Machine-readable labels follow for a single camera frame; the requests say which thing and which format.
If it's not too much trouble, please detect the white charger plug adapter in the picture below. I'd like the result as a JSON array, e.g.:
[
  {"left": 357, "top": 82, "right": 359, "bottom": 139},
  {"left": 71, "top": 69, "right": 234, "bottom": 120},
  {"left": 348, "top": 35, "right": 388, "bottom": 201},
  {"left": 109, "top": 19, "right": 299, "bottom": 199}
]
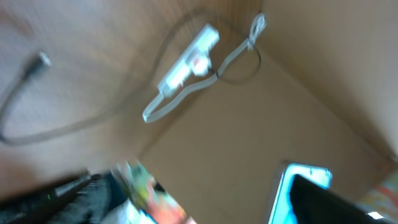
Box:
[{"left": 190, "top": 54, "right": 211, "bottom": 77}]

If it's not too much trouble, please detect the white power strip cord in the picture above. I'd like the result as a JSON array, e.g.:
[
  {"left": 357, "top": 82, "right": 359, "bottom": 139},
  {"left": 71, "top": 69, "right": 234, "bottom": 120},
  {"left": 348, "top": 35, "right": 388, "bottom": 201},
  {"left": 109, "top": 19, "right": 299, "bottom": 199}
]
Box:
[{"left": 142, "top": 12, "right": 267, "bottom": 124}]

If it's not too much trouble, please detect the blue Galaxy smartphone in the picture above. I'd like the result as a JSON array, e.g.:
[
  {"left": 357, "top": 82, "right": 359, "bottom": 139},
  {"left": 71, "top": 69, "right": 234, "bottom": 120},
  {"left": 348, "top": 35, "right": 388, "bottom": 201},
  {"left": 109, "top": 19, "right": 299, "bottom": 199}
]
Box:
[{"left": 264, "top": 161, "right": 333, "bottom": 224}]

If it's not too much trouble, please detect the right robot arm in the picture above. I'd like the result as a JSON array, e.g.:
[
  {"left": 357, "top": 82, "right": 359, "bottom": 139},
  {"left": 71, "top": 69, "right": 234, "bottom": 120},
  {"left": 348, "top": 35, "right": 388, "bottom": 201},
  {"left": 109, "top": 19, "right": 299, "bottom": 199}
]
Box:
[{"left": 1, "top": 162, "right": 196, "bottom": 224}]

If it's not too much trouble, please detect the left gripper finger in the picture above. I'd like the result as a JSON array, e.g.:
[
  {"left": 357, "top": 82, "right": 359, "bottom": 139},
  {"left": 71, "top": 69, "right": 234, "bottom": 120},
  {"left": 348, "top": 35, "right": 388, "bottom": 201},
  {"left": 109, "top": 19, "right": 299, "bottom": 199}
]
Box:
[{"left": 297, "top": 189, "right": 397, "bottom": 224}]

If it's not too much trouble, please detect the white power strip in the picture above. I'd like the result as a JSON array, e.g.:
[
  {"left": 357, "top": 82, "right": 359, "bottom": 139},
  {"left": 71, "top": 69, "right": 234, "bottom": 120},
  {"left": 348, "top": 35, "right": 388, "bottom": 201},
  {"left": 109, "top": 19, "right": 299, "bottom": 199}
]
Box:
[{"left": 157, "top": 24, "right": 220, "bottom": 96}]

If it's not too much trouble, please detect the black USB charging cable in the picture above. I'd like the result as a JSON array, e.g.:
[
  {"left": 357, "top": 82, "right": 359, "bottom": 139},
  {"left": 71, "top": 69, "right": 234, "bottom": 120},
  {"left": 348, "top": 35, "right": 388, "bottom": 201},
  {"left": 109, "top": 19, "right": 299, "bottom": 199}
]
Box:
[{"left": 0, "top": 9, "right": 262, "bottom": 146}]

